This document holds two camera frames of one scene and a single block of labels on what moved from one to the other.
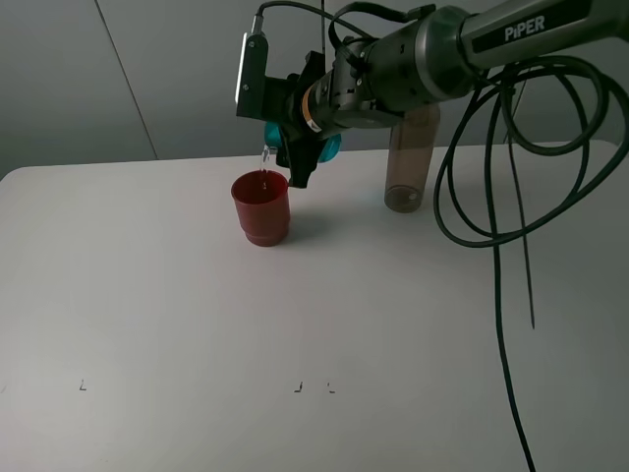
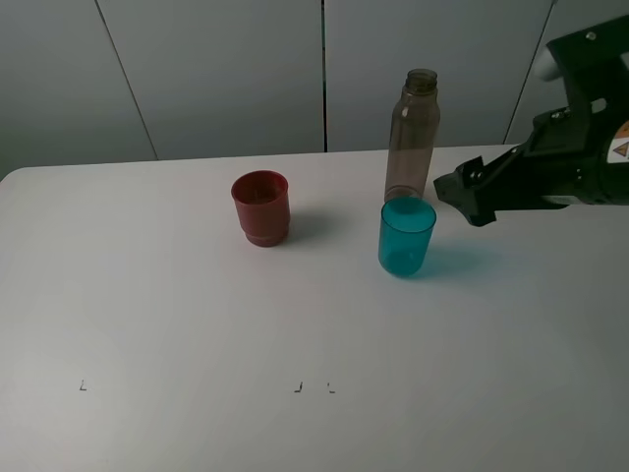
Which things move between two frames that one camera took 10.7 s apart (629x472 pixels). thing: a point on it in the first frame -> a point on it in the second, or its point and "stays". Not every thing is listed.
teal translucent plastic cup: (272, 135) -> (406, 227)
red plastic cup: (262, 202) stays
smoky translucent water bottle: (412, 145) stays
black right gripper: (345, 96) -> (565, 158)
